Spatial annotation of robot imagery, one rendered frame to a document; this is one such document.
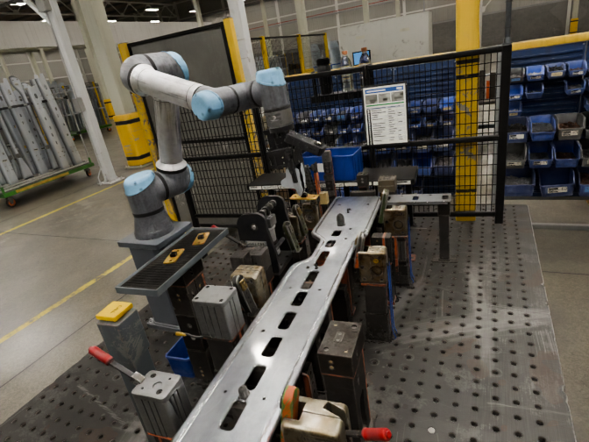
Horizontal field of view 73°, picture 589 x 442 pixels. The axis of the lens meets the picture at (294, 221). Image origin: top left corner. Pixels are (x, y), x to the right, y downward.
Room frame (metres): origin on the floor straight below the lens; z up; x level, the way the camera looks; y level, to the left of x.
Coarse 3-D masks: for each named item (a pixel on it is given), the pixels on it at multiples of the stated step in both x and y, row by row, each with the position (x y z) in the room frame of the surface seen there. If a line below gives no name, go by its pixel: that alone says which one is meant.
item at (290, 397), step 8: (288, 392) 0.53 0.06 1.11; (296, 392) 0.53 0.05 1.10; (280, 400) 0.53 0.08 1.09; (288, 400) 0.52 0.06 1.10; (296, 400) 0.53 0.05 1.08; (280, 408) 0.53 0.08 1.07; (288, 408) 0.51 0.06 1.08; (296, 408) 0.54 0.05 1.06; (288, 416) 0.52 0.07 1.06; (296, 416) 0.54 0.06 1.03; (280, 424) 0.53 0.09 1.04; (280, 432) 0.53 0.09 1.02; (280, 440) 0.53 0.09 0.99
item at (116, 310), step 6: (108, 306) 0.83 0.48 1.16; (114, 306) 0.83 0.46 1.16; (120, 306) 0.82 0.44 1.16; (126, 306) 0.82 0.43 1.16; (132, 306) 0.83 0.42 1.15; (102, 312) 0.81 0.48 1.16; (108, 312) 0.80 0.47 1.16; (114, 312) 0.80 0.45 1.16; (120, 312) 0.80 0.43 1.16; (96, 318) 0.80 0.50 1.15; (102, 318) 0.79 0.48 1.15; (108, 318) 0.78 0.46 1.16; (114, 318) 0.78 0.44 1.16
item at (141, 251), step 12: (180, 228) 1.44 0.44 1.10; (120, 240) 1.41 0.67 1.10; (132, 240) 1.39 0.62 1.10; (144, 240) 1.37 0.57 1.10; (156, 240) 1.35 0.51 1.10; (168, 240) 1.36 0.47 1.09; (132, 252) 1.39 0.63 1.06; (144, 252) 1.36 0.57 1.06; (156, 252) 1.34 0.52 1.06; (144, 264) 1.37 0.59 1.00; (156, 300) 1.37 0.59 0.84; (168, 300) 1.34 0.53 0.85; (156, 312) 1.38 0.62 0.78; (168, 312) 1.35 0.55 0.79; (156, 324) 1.38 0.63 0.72; (168, 324) 1.36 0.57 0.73
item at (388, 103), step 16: (368, 96) 2.05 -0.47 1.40; (384, 96) 2.02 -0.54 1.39; (400, 96) 1.99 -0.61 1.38; (368, 112) 2.05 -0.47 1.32; (384, 112) 2.02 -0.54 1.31; (400, 112) 1.99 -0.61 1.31; (384, 128) 2.02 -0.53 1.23; (400, 128) 1.99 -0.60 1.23; (368, 144) 2.06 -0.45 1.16; (384, 144) 2.02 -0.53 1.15; (400, 144) 1.99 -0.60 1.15
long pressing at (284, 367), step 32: (320, 224) 1.48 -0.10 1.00; (352, 224) 1.43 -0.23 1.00; (288, 288) 1.04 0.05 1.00; (320, 288) 1.01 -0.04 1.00; (256, 320) 0.90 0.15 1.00; (320, 320) 0.86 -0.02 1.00; (256, 352) 0.77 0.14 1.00; (288, 352) 0.75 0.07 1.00; (224, 384) 0.68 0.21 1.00; (288, 384) 0.66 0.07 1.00; (192, 416) 0.61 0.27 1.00; (224, 416) 0.60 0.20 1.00; (256, 416) 0.59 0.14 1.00
